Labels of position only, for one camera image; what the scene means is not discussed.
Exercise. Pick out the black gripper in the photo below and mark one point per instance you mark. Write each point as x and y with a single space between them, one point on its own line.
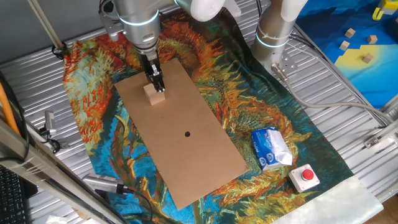
148 62

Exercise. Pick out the small light wooden block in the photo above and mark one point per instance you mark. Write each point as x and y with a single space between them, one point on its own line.
154 95

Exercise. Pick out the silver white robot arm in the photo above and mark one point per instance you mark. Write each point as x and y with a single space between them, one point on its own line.
140 25

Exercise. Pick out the yellow green toy block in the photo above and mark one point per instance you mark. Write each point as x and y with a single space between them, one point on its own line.
390 5

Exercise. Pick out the brown cardboard sheet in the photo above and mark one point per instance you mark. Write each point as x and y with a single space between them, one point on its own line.
186 155

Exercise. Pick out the colourful sunflower painting cloth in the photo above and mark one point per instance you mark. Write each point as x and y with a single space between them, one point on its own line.
245 93

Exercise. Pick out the black rod clamp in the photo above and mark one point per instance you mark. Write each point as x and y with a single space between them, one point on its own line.
59 51

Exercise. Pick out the thin grey metal rod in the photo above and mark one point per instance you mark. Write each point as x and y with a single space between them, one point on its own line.
45 23

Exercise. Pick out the blue white tissue pack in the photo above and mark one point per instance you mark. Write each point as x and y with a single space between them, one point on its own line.
272 149

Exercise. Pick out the grey box red stop button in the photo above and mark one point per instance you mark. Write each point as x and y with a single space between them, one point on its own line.
303 179

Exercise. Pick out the black keyboard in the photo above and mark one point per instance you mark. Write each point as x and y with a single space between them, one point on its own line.
11 199

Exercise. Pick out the small wooden cube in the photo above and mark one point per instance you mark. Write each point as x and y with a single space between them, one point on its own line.
372 39
350 32
368 58
344 45

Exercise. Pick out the blue yellow play mat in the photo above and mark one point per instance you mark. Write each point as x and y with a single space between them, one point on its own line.
373 81

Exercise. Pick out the yellow hook-shaped toy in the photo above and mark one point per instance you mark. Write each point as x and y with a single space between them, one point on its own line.
376 16

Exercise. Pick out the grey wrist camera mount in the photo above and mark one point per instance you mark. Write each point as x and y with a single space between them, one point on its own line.
110 28

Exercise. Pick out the small grey mounted camera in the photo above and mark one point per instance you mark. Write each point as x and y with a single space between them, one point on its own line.
49 121

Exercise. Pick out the silver camera with lens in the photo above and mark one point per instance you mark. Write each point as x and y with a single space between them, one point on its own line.
101 183

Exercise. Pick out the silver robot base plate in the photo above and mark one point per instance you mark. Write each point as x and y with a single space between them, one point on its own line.
287 63

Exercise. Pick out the aluminium frame bar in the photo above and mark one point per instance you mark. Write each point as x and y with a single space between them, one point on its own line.
46 174

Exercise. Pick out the short aluminium profile bracket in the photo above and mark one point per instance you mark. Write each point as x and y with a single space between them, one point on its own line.
381 135

